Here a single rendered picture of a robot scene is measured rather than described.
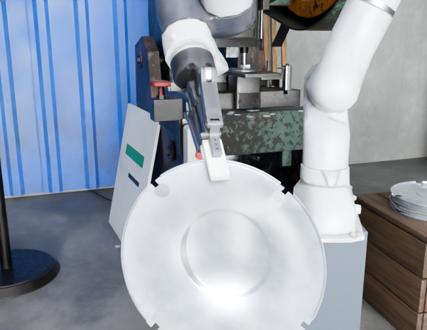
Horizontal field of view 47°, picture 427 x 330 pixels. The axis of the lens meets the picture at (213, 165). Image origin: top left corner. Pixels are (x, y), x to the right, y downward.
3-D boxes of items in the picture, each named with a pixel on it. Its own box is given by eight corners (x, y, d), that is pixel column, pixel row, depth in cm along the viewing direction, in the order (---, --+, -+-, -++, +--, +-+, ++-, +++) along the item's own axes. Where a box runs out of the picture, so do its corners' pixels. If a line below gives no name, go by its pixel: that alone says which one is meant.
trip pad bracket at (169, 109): (184, 154, 161) (183, 95, 156) (155, 157, 158) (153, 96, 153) (179, 150, 166) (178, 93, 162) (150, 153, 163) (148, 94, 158)
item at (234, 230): (359, 255, 73) (361, 253, 72) (239, 418, 58) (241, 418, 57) (217, 129, 78) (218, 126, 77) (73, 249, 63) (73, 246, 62)
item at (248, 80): (281, 112, 165) (283, 71, 161) (243, 114, 160) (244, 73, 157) (251, 103, 188) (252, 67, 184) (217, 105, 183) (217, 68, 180)
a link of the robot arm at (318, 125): (338, 152, 133) (344, 59, 127) (352, 170, 115) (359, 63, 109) (297, 152, 134) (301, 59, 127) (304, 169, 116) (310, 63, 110)
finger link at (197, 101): (209, 85, 81) (211, 79, 80) (224, 139, 75) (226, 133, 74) (186, 85, 80) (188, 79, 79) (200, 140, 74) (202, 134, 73)
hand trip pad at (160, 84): (172, 105, 155) (171, 81, 153) (154, 106, 153) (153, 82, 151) (167, 103, 162) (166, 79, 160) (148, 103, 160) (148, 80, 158)
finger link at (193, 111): (185, 88, 81) (183, 93, 82) (196, 148, 76) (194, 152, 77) (208, 88, 82) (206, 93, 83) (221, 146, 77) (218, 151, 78)
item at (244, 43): (262, 54, 182) (263, 38, 180) (212, 54, 175) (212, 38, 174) (245, 52, 196) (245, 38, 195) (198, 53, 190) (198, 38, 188)
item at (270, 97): (300, 106, 184) (301, 90, 182) (185, 112, 169) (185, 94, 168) (266, 97, 211) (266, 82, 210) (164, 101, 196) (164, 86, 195)
